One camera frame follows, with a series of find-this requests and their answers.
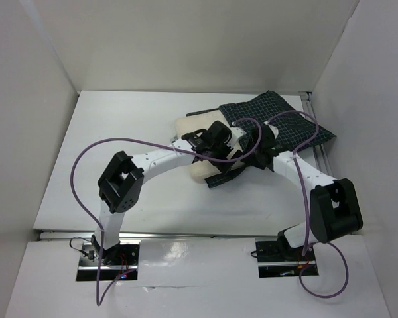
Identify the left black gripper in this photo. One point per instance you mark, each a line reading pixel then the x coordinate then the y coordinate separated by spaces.
pixel 224 144

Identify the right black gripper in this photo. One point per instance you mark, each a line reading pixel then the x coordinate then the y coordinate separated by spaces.
pixel 256 156

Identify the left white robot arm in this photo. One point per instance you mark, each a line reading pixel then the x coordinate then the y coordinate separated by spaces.
pixel 121 182

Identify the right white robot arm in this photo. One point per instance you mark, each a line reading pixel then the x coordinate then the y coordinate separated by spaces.
pixel 333 210

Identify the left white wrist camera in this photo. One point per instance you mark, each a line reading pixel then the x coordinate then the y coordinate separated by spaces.
pixel 236 134

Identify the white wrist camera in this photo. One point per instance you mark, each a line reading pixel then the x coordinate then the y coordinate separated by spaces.
pixel 236 134
pixel 274 129

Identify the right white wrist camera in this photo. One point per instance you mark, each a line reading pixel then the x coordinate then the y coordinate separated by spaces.
pixel 274 129

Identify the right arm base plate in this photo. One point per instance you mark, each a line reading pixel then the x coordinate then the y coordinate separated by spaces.
pixel 273 263

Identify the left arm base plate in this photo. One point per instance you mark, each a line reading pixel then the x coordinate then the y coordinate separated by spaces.
pixel 124 264

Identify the aluminium front rail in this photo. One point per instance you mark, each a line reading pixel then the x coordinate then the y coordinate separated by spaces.
pixel 66 235

